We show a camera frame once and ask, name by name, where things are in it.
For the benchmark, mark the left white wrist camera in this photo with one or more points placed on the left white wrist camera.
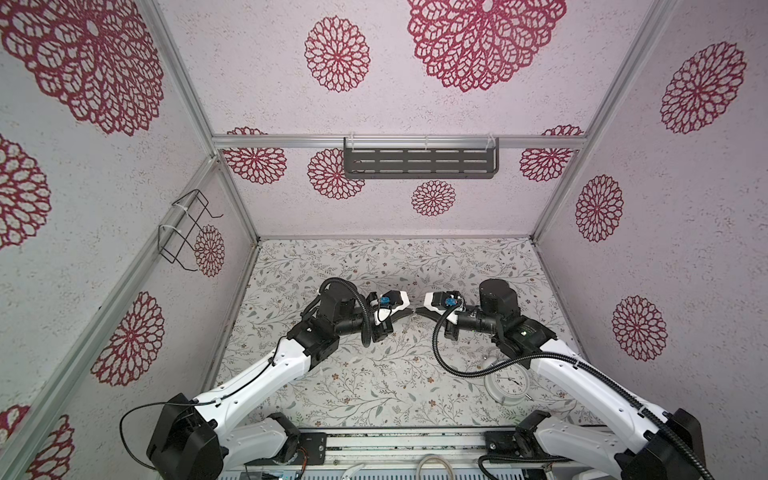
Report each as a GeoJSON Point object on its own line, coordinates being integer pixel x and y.
{"type": "Point", "coordinates": [393, 299]}

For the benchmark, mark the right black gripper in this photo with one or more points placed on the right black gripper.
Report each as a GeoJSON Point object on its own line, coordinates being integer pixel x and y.
{"type": "Point", "coordinates": [431, 314]}

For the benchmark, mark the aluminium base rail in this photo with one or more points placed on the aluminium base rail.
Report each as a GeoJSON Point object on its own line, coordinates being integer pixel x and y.
{"type": "Point", "coordinates": [414, 447]}

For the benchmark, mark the white round alarm clock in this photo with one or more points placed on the white round alarm clock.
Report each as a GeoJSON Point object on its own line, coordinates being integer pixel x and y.
{"type": "Point", "coordinates": [509, 386]}

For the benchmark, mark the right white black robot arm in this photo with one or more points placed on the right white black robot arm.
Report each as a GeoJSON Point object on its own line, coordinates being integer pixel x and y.
{"type": "Point", "coordinates": [675, 449]}

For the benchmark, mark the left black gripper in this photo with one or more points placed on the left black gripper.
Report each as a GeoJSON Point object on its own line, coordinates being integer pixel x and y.
{"type": "Point", "coordinates": [385, 327]}

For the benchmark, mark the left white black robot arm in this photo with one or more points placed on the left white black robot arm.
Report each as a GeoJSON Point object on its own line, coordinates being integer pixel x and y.
{"type": "Point", "coordinates": [199, 438]}

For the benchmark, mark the black wire wall basket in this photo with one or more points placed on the black wire wall basket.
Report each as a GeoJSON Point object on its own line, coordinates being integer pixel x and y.
{"type": "Point", "coordinates": [176, 236]}

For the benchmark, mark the dark grey wall shelf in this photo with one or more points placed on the dark grey wall shelf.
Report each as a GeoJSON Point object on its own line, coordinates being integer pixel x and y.
{"type": "Point", "coordinates": [425, 163]}

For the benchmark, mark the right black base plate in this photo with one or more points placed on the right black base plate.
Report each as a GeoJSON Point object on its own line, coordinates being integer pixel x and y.
{"type": "Point", "coordinates": [512, 446]}

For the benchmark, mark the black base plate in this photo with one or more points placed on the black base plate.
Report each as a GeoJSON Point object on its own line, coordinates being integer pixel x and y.
{"type": "Point", "coordinates": [512, 446]}
{"type": "Point", "coordinates": [308, 448]}

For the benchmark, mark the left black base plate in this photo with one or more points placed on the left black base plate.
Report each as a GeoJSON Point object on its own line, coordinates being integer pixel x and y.
{"type": "Point", "coordinates": [308, 448]}

